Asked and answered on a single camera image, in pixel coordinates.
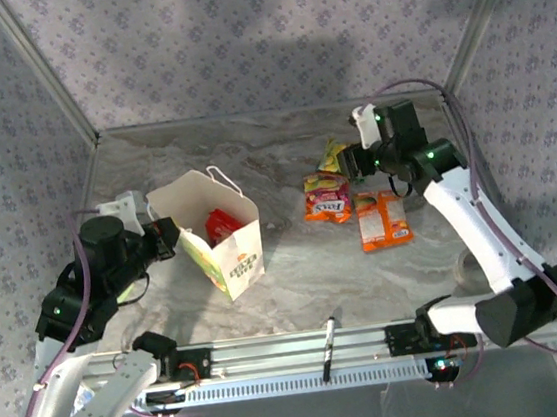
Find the white flower print paper bag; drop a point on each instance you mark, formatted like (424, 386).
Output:
(237, 268)

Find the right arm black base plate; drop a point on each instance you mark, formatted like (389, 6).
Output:
(399, 340)

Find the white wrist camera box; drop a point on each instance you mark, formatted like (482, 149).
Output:
(115, 212)
(365, 125)

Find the orange red Fox's candy bag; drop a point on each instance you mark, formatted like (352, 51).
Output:
(328, 203)

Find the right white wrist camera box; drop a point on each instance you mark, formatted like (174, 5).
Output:
(365, 125)

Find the transparent round cup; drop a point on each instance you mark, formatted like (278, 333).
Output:
(467, 272)

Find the orange white label snack bag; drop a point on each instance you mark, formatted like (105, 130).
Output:
(381, 222)

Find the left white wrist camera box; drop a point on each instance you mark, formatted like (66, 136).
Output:
(115, 212)

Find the black marker pen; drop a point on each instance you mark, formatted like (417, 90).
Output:
(329, 348)

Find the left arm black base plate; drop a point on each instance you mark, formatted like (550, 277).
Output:
(198, 363)

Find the green Fox's candy bag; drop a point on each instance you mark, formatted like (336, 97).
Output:
(328, 157)

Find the aluminium frame post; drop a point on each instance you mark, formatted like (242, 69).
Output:
(481, 19)
(51, 78)

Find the aluminium mounting rail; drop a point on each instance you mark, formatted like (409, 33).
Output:
(285, 351)

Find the black board without lit LED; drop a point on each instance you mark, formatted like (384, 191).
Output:
(164, 397)

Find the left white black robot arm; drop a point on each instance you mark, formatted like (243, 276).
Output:
(69, 380)

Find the red gummy snack bag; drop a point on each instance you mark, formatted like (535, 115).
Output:
(220, 225)

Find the black board with lit LED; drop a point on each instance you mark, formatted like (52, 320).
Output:
(442, 368)

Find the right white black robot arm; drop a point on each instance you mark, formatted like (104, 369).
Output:
(466, 217)

